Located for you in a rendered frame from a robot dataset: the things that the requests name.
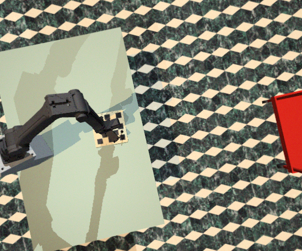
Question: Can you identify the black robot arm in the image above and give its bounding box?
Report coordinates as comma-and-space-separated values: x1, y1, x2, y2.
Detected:
0, 89, 121, 164

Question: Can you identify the cream and dark blue chessboard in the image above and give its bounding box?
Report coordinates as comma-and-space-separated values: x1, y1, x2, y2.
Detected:
93, 110, 128, 147

